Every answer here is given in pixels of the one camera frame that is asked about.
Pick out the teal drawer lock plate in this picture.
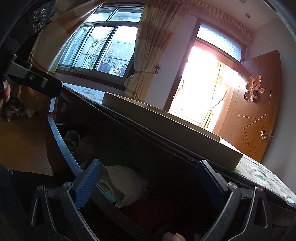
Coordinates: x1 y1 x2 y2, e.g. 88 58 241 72
96 183 117 205

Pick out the cream folded underwear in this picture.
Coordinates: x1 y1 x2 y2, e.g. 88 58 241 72
98 165 148 208

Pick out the open wooden drawer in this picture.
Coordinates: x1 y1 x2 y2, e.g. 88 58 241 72
46 118 208 240

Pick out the left hand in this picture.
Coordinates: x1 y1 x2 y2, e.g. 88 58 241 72
0 81 11 107

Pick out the right hand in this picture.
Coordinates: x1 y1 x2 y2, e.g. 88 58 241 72
162 232 186 241

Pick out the beige striped curtain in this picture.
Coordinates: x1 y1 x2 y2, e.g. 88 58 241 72
29 1 252 102

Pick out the green patterned white tablecloth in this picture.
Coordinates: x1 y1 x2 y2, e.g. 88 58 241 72
63 83 295 207

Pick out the shallow white cardboard tray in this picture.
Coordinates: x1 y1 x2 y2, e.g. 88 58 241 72
102 92 242 171

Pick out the brass door knob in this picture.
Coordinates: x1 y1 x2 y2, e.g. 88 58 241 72
260 130 268 140

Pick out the brown wooden door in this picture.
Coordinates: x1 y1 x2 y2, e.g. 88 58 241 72
213 50 282 162

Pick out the large sliding window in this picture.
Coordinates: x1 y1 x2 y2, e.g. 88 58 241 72
57 4 144 90

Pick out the balcony yellow curtain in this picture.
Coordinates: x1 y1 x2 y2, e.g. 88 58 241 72
200 61 232 132

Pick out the gold double-happiness door ornament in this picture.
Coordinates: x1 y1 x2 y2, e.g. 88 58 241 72
244 75 265 101

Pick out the black tracking camera box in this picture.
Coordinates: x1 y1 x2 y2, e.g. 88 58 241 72
10 1 56 45

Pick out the curtain tieback wall hook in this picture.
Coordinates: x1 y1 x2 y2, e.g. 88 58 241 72
154 65 160 74

